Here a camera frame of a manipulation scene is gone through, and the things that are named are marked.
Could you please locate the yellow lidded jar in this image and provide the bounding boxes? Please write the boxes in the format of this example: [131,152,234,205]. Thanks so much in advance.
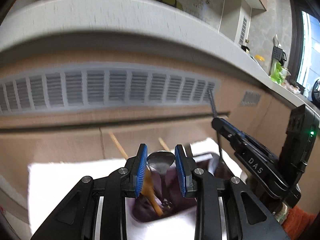
[254,55,265,62]

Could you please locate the long grey vent grille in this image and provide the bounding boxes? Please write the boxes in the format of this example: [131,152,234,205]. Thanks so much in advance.
[1,62,221,115]

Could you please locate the wooden chopstick utensil handle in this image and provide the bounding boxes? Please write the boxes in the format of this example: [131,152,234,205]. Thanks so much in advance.
[108,132,129,160]

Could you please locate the green plastic bag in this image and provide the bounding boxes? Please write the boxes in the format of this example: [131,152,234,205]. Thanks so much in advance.
[269,61,291,85]

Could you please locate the small grey vent grille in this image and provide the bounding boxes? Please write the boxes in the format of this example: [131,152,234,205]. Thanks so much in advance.
[240,90,261,106]

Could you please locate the grey stone countertop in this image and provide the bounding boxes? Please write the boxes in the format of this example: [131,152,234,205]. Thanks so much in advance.
[1,0,304,108]

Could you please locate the wooden spoon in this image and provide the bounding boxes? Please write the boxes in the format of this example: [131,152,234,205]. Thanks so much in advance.
[141,168,163,217]

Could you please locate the light blue plastic utensil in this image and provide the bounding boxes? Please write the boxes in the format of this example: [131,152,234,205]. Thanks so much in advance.
[193,153,212,163]

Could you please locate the white textured table cloth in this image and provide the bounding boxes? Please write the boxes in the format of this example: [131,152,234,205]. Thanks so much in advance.
[26,137,249,240]

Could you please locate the gloved left hand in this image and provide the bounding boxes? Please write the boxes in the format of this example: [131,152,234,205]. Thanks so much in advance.
[274,204,319,239]

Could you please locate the maroon plastic utensil caddy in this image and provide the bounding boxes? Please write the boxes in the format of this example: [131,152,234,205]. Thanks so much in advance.
[127,152,242,223]

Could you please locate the dark bottle on counter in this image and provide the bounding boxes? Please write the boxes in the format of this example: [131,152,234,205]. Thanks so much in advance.
[241,39,250,54]

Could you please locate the black cutout-handle spoon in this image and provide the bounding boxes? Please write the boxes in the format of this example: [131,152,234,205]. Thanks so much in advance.
[147,151,175,206]

